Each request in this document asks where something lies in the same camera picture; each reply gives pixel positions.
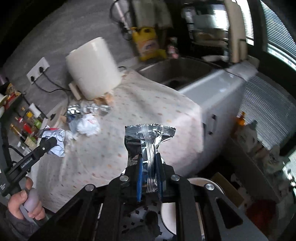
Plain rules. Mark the white air fryer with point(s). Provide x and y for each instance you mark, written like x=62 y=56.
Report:
x=93 y=69

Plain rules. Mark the silver foil snack wrapper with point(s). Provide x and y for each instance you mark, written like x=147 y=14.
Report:
x=145 y=139

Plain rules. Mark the white wall socket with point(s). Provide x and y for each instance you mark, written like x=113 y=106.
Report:
x=37 y=70

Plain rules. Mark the orange bottle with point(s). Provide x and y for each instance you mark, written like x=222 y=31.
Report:
x=240 y=120

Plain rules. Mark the left hand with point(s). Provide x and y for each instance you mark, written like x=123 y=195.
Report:
x=17 y=200

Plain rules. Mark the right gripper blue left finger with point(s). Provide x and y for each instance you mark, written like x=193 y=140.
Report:
x=139 y=177

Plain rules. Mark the yellow detergent jug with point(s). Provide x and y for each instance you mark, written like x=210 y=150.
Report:
x=146 y=41

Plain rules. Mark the white trash bin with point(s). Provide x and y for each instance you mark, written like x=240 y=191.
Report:
x=183 y=217

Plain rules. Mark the white blue paper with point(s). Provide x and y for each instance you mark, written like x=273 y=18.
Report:
x=57 y=138

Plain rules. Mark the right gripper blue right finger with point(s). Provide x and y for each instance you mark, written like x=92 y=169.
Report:
x=159 y=168

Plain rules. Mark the white cabinet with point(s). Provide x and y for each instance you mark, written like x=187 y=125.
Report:
x=219 y=95

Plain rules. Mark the dotted white tablecloth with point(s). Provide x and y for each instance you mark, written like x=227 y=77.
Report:
x=147 y=118

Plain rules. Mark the crumpled silver foil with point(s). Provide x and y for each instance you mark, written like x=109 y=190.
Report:
x=82 y=109

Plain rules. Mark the crumpled white plastic bag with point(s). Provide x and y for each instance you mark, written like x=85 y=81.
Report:
x=87 y=125

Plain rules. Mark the stainless steel sink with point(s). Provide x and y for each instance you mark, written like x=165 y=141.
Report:
x=177 y=73

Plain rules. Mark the spice rack with bottles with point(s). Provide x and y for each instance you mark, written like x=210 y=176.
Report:
x=25 y=118

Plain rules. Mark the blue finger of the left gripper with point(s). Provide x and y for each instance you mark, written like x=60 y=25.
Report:
x=46 y=144

